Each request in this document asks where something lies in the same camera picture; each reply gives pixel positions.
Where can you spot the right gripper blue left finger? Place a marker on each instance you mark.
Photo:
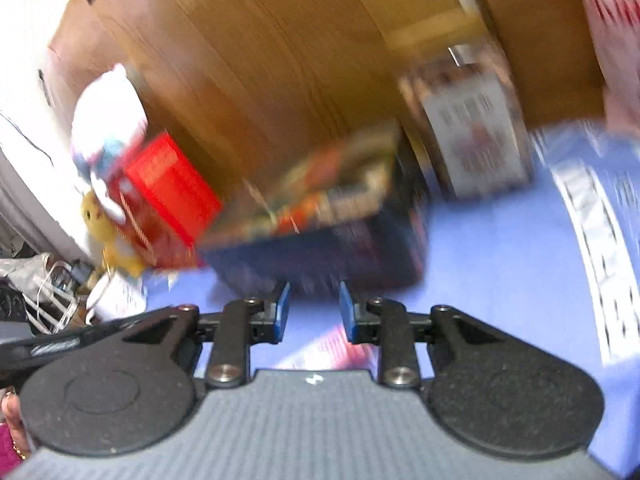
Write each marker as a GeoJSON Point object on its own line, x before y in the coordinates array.
{"type": "Point", "coordinates": [268, 316]}

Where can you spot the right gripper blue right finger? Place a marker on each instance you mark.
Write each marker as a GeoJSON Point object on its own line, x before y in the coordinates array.
{"type": "Point", "coordinates": [361, 318]}

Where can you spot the person's left hand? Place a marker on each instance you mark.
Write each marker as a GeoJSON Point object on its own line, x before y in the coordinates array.
{"type": "Point", "coordinates": [12, 417]}

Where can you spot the dark storage box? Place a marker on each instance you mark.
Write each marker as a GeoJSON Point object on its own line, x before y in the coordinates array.
{"type": "Point", "coordinates": [352, 210]}

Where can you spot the white mug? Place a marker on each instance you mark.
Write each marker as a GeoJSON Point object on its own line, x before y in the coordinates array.
{"type": "Point", "coordinates": [113, 297]}

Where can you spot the yellow plush toy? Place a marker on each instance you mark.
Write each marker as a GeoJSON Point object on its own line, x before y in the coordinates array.
{"type": "Point", "coordinates": [117, 253]}

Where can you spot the red gift box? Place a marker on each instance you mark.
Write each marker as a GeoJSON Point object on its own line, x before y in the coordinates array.
{"type": "Point", "coordinates": [166, 202]}

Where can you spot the purple printed tablecloth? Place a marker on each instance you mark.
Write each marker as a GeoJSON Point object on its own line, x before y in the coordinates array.
{"type": "Point", "coordinates": [555, 264]}

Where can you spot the pink white plush toy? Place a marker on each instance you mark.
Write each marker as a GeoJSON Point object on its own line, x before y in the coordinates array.
{"type": "Point", "coordinates": [109, 124]}

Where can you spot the wooden headboard panel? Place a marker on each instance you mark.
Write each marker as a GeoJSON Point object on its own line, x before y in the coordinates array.
{"type": "Point", "coordinates": [244, 86]}

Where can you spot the brown wooden cutting board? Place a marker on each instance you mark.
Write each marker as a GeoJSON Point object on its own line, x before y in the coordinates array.
{"type": "Point", "coordinates": [549, 48]}

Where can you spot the pink snack bag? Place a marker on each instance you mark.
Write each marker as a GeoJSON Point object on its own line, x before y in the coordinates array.
{"type": "Point", "coordinates": [614, 29]}

